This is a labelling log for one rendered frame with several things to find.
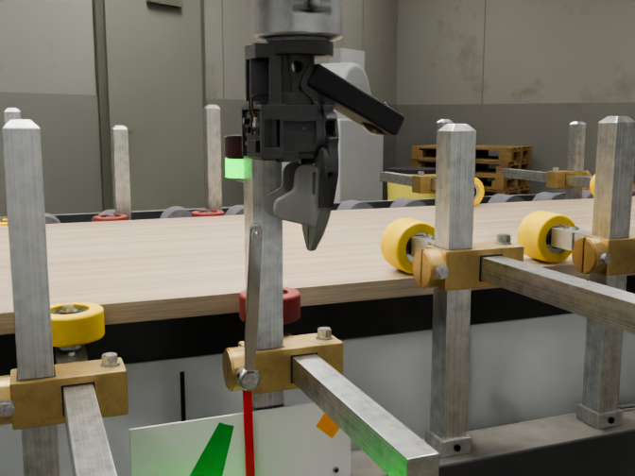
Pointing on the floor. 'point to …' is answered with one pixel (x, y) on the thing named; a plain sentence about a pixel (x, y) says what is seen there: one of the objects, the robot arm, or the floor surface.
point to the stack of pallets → (519, 159)
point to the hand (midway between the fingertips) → (317, 238)
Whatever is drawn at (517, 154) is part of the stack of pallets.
